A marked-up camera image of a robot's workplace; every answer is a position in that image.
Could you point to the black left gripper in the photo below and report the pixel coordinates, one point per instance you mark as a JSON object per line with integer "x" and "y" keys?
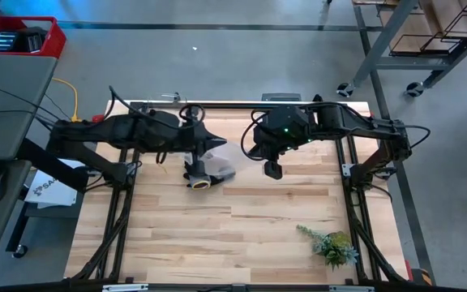
{"x": 176, "y": 136}

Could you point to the black desk support beam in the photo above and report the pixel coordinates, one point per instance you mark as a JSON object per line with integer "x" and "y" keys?
{"x": 43, "y": 160}

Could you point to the clear plastic bag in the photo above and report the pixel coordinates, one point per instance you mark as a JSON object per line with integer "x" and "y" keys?
{"x": 233, "y": 158}

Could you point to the red plastic crate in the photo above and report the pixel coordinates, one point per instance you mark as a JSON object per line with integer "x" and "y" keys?
{"x": 57, "y": 40}

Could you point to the black caster wheel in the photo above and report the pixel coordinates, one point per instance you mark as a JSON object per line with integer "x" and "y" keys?
{"x": 415, "y": 89}
{"x": 345, "y": 90}
{"x": 20, "y": 251}

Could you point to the white printed paper sheet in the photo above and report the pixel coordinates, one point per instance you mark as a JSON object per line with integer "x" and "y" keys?
{"x": 51, "y": 190}

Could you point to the silver metal clamp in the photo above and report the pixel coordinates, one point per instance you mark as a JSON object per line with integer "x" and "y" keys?
{"x": 172, "y": 96}

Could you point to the black box device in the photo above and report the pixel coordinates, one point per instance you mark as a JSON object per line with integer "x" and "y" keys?
{"x": 32, "y": 40}

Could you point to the red clamp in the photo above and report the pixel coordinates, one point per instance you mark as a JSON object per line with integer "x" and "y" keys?
{"x": 97, "y": 118}

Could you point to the silver frame bracket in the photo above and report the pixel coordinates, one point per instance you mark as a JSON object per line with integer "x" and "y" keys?
{"x": 124, "y": 288}
{"x": 351, "y": 288}

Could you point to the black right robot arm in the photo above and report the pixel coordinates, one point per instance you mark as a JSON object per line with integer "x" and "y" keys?
{"x": 363, "y": 125}

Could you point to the black device silver slats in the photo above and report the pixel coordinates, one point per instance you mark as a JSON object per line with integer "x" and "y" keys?
{"x": 2, "y": 41}

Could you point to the black work glove grey cuff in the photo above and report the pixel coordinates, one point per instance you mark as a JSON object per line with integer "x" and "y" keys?
{"x": 221, "y": 180}
{"x": 200, "y": 184}

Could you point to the grey desk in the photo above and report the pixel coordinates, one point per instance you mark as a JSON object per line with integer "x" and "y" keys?
{"x": 10, "y": 89}

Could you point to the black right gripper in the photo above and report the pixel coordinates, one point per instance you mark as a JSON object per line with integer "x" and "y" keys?
{"x": 284, "y": 130}

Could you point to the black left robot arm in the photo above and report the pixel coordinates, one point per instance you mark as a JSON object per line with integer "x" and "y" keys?
{"x": 95, "y": 130}

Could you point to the grey metal wood-top workbench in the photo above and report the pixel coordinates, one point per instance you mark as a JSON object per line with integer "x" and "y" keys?
{"x": 385, "y": 38}

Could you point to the black yellow striped block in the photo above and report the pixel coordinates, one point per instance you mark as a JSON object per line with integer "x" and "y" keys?
{"x": 422, "y": 276}

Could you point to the small artificial green plant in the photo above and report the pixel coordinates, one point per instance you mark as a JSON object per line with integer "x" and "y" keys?
{"x": 335, "y": 247}

